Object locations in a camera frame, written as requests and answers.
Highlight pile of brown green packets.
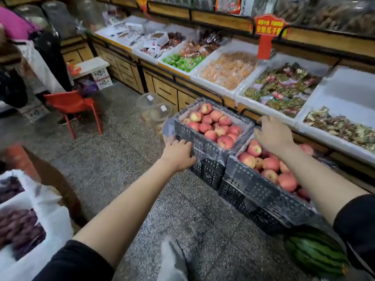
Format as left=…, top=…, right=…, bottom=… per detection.
left=304, top=106, right=375, bottom=153

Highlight large clear goods bag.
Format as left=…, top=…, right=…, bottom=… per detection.
left=41, top=0, right=80, bottom=40

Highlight clear round plastic tub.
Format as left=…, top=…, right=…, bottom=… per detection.
left=136, top=92, right=177, bottom=137

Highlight white foam slab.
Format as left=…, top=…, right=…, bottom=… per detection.
left=71, top=57, right=111, bottom=80

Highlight person's beige trousers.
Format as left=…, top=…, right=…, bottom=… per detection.
left=157, top=236, right=189, bottom=281

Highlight person's left hand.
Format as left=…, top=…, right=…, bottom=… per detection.
left=158, top=137, right=198, bottom=173

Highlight pile of green red packets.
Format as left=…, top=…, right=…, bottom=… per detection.
left=243, top=62, right=323, bottom=117

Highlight white bag of purple grapes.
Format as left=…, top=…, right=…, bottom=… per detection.
left=0, top=168, right=75, bottom=281

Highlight striped green watermelon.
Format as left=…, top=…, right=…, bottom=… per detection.
left=284, top=226, right=351, bottom=280

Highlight pile of orange packets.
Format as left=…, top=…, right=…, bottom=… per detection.
left=199, top=52, right=257, bottom=90

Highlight red plastic stool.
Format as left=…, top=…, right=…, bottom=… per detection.
left=44, top=91, right=103, bottom=140

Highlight clear bags of brown goods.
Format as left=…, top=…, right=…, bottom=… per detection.
left=275, top=0, right=375, bottom=36

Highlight person's right hand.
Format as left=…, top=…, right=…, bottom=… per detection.
left=254, top=116, right=295, bottom=157

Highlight white red printed carton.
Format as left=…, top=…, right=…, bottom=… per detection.
left=91, top=67, right=114, bottom=91

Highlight pile of red apples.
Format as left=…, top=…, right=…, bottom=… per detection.
left=182, top=102, right=244, bottom=151
left=237, top=140, right=317, bottom=203

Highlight person's left forearm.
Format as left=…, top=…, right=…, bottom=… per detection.
left=71, top=158, right=182, bottom=270

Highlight orange red pack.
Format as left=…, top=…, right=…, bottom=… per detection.
left=215, top=0, right=242, bottom=15

